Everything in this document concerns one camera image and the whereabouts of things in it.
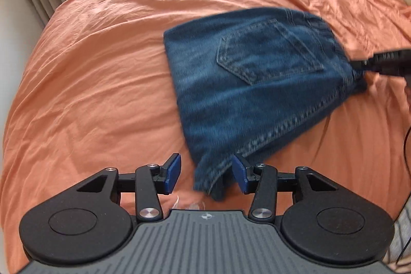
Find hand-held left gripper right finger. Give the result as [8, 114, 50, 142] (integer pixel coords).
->
[232, 153, 338, 224]

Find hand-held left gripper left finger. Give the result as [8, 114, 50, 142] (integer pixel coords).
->
[77, 153, 182, 224]

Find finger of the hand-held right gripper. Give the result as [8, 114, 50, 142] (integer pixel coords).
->
[351, 60, 410, 77]
[368, 49, 411, 64]

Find blue denim pants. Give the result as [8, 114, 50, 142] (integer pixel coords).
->
[163, 7, 368, 201]

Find orange bed sheet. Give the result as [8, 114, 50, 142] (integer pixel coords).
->
[0, 0, 411, 268]

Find person's striped grey clothing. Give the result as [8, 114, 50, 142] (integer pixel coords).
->
[389, 212, 411, 274]

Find black cable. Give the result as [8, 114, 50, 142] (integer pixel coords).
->
[396, 128, 411, 263]

